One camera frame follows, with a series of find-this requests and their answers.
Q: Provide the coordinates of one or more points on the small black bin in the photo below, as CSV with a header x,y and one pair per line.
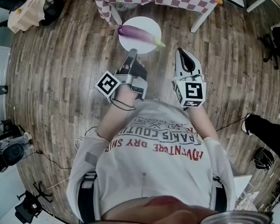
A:
x,y
2,90

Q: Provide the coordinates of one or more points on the person's white printed shirt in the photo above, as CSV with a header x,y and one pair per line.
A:
x,y
155,167

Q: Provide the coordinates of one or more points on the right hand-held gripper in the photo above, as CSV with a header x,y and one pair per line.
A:
x,y
191,91

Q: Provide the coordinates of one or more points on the person's right forearm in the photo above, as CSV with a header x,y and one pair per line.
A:
x,y
202,123

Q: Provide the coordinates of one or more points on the purple eggplant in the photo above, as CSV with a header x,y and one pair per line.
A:
x,y
136,33

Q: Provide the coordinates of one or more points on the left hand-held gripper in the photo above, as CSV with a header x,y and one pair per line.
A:
x,y
108,84

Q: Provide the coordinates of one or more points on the black backpack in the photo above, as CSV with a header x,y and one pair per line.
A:
x,y
263,159

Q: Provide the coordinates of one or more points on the black office chair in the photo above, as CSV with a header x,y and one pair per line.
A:
x,y
52,9

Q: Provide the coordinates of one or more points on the person's left forearm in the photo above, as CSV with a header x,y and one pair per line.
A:
x,y
115,117

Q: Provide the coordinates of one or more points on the white round plate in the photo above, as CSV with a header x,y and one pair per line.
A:
x,y
146,23

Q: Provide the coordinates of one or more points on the person's face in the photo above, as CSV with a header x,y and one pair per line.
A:
x,y
171,212

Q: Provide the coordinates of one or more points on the beige tote bag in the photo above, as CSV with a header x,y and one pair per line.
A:
x,y
27,10

